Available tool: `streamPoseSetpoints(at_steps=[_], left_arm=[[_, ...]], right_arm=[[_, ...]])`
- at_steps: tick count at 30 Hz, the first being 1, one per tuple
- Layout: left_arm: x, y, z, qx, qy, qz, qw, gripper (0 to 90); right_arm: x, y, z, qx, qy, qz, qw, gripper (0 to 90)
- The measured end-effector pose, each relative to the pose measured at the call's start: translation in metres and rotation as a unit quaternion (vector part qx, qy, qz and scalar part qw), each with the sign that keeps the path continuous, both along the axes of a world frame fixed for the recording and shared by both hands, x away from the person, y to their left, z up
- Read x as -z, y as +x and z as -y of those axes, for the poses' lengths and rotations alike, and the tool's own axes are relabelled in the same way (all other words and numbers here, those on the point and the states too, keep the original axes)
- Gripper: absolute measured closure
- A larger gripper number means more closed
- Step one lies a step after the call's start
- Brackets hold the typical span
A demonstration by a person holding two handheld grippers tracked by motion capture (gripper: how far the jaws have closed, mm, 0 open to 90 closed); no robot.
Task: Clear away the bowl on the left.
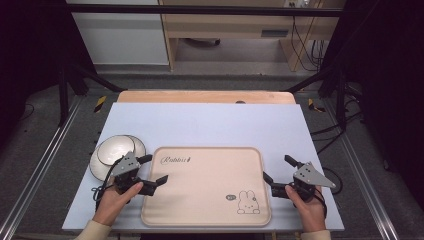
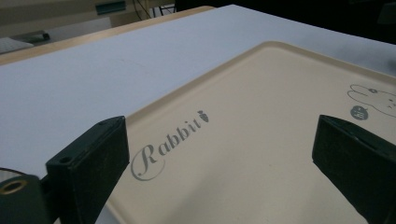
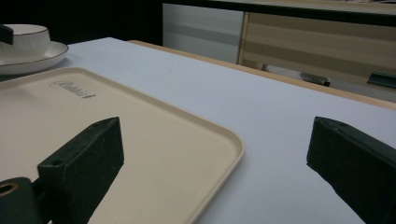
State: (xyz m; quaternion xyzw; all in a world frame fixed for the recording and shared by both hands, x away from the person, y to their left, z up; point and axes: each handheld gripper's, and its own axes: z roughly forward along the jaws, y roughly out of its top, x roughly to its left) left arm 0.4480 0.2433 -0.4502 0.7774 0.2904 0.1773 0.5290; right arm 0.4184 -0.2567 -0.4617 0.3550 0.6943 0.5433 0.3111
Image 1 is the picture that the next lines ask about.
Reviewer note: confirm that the black horizontal frame bar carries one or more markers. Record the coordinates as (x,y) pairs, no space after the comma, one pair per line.
(200,10)

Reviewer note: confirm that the beige tray with rabbit print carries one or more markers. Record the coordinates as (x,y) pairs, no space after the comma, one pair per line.
(206,186)

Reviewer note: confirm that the person's left hand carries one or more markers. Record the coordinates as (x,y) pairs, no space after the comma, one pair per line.
(115,201)

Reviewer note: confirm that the aluminium floor rail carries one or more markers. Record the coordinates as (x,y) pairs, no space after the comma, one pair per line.
(363,180)
(40,166)

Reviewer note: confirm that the wooden desk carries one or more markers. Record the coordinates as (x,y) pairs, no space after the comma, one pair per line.
(230,26)

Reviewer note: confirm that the dark curtain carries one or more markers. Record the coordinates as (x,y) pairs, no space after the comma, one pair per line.
(30,43)
(386,83)

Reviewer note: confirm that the white table board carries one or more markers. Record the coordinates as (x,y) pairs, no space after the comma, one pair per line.
(213,125)

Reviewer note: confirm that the large white plate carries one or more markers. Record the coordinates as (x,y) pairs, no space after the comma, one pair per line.
(96,166)

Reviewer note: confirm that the small white plate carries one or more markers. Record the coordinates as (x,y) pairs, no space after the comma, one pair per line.
(115,150)

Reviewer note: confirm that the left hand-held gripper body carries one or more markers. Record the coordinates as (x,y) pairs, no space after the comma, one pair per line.
(126,166)

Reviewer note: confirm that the white cabinet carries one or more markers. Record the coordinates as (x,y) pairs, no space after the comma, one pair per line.
(123,40)

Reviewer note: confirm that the wooden table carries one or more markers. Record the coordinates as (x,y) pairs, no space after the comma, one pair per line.
(200,96)

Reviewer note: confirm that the white power strip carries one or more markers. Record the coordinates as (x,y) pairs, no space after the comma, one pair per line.
(296,3)

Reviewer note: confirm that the person's right hand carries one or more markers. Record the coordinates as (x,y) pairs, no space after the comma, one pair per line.
(308,208)

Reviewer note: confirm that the black metal stand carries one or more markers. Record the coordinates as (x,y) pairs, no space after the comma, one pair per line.
(63,93)
(340,93)

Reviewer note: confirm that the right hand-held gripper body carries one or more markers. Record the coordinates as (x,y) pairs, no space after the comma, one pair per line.
(310,178)

